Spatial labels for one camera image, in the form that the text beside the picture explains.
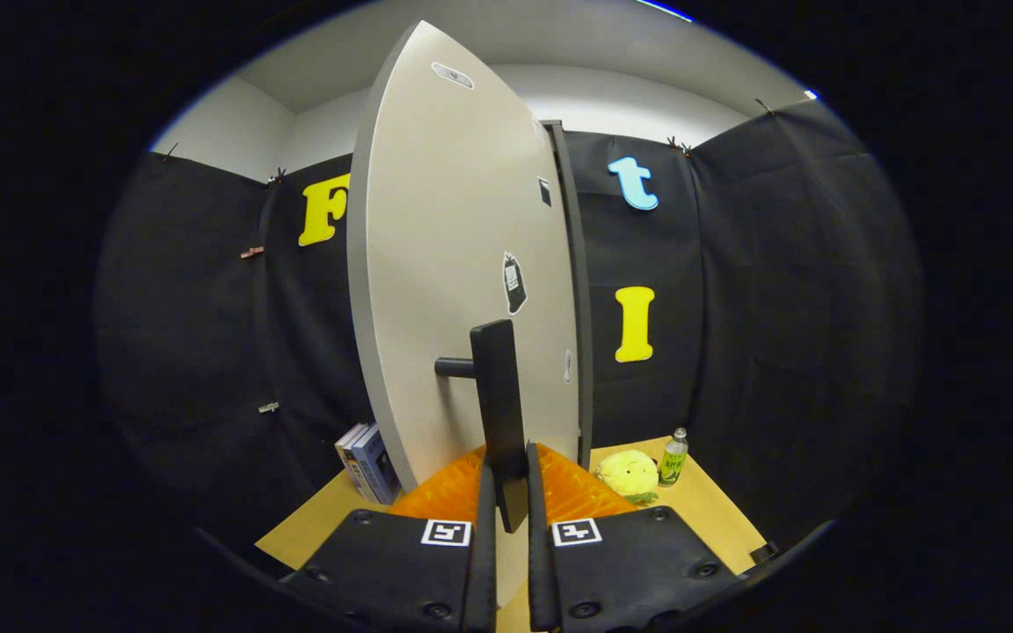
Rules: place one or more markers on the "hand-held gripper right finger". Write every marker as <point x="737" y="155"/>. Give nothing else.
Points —
<point x="537" y="563"/>

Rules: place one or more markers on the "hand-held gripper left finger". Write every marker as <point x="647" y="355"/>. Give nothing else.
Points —
<point x="401" y="571"/>

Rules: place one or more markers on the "beige shoe cabinet door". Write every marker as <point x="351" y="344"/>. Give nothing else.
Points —
<point x="445" y="264"/>

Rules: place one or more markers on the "blue book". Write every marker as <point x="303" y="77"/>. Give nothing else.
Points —
<point x="376" y="466"/>

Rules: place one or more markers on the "yellow plush toy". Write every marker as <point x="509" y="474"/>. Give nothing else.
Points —
<point x="628" y="475"/>

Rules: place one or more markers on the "green drink bottle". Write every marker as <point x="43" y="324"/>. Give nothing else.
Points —
<point x="673" y="459"/>

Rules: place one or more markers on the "black table clamp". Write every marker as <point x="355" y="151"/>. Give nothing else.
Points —
<point x="763" y="553"/>

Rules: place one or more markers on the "black backdrop cloth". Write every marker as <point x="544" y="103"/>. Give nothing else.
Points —
<point x="779" y="308"/>

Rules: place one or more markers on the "black cloth clip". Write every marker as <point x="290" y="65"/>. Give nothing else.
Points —
<point x="274" y="177"/>
<point x="678" y="145"/>
<point x="171" y="150"/>
<point x="763" y="106"/>

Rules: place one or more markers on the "long ceiling light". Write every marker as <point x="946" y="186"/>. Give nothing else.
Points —
<point x="665" y="8"/>

